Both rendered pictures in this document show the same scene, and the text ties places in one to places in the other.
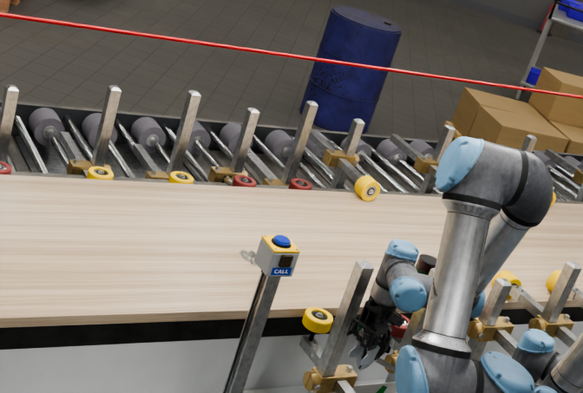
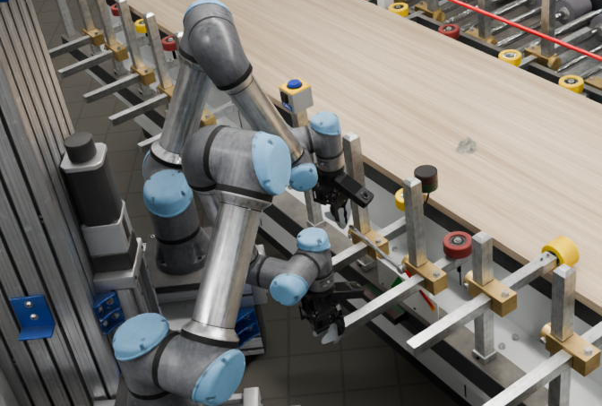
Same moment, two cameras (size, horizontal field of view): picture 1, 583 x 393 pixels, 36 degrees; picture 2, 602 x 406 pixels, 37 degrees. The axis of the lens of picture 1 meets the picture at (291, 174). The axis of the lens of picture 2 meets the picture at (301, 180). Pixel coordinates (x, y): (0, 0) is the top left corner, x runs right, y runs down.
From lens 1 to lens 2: 3.11 m
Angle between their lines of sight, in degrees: 82
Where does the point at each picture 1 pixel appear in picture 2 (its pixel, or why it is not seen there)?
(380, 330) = (318, 188)
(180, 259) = (416, 120)
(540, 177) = (193, 38)
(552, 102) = not seen: outside the picture
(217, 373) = (380, 212)
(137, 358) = not seen: hidden behind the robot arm
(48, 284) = (318, 91)
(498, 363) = (164, 177)
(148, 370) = not seen: hidden behind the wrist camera
